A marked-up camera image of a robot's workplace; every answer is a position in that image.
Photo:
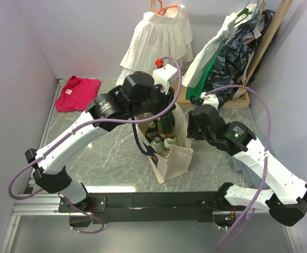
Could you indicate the green garment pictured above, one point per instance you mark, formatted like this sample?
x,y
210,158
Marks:
x,y
195,92

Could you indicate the white ruffled dress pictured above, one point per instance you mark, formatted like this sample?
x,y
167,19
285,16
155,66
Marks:
x,y
156,36

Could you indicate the folded pink shirt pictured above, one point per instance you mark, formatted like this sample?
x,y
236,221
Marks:
x,y
77,94

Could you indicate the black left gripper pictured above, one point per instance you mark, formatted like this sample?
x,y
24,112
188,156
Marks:
x,y
166,98

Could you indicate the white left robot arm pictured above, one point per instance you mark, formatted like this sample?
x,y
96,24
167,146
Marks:
x,y
97,120

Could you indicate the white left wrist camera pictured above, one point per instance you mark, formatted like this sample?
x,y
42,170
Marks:
x,y
164,75

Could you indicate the green glass bottle gold cap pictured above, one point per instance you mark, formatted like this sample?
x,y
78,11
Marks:
x,y
166,126

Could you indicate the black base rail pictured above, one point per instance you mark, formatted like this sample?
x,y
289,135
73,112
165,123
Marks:
x,y
158,206

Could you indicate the beige canvas tote bag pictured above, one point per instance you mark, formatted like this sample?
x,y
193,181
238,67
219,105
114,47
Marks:
x,y
177,161

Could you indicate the green clothes hanger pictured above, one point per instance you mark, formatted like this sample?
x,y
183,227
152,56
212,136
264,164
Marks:
x,y
242,15

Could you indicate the white shirt on hanger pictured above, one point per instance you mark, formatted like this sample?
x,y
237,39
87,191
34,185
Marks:
x,y
209,51

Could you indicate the green glass bottle labelled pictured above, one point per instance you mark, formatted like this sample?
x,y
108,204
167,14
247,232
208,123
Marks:
x,y
151,132

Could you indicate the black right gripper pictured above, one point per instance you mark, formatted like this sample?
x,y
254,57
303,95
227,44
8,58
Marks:
x,y
192,132

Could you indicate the dark blue patterned garment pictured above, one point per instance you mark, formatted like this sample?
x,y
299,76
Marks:
x,y
232,60

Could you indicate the clear glass bottle green cap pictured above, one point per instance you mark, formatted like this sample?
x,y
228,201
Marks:
x,y
170,142
157,145

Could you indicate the orange clothes hanger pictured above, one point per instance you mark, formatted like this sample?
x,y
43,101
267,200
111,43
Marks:
x,y
162,9

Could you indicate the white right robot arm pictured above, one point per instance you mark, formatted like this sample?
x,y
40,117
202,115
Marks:
x,y
286,196

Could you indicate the wooden clothes rack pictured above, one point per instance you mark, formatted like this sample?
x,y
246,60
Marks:
x,y
239,97

